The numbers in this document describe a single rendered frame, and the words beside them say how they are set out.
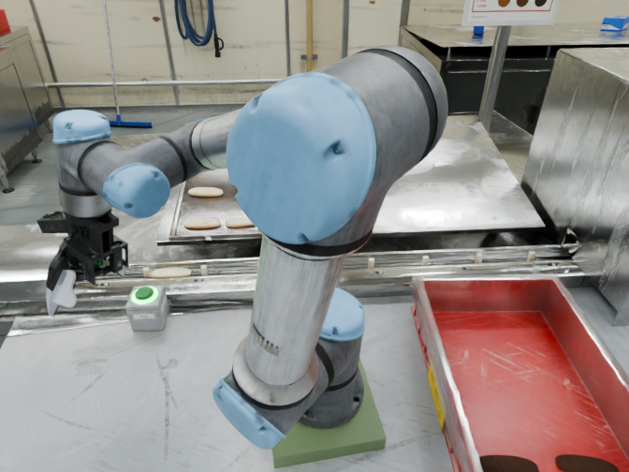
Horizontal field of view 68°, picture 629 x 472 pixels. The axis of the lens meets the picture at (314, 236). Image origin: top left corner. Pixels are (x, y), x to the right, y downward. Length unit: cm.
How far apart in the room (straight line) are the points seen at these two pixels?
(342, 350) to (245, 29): 418
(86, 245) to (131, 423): 34
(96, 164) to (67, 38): 441
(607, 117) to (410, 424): 80
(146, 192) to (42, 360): 58
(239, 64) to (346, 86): 445
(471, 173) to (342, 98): 122
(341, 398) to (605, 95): 88
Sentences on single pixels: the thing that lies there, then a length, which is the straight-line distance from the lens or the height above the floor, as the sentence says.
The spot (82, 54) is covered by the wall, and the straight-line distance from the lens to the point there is 508.
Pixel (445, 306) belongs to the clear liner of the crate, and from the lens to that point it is 113.
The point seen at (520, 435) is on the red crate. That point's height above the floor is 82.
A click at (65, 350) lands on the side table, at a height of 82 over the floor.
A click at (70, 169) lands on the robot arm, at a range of 75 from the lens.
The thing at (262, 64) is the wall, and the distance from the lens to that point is 477.
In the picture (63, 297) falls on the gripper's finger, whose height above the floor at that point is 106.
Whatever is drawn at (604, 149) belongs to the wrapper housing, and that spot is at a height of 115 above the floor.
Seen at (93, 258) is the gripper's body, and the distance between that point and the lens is 83.
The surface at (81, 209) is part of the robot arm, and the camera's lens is 79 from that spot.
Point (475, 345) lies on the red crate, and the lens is 109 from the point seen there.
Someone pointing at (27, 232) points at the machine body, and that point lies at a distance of 162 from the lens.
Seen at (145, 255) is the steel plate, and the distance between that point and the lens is 136.
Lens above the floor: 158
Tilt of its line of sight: 34 degrees down
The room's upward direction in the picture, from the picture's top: straight up
